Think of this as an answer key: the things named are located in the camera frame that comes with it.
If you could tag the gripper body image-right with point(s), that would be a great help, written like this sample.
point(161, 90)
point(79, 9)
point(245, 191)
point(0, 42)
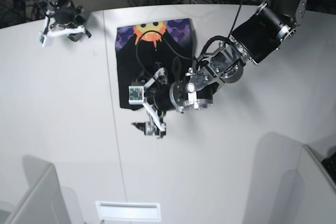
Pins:
point(160, 98)

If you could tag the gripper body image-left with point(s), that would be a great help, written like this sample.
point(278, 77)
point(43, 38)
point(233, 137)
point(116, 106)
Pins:
point(66, 17)

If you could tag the black T-shirt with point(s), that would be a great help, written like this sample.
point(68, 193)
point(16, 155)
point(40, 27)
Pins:
point(144, 48)

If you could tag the white partition panel left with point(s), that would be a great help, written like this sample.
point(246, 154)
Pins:
point(42, 203)

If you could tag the white partition panel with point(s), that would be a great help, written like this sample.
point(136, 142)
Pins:
point(318, 199)
point(42, 203)

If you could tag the black keyboard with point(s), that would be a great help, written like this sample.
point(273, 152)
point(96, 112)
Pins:
point(330, 166)

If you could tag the white partition panel right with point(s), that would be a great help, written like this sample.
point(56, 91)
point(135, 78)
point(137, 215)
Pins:
point(318, 199)

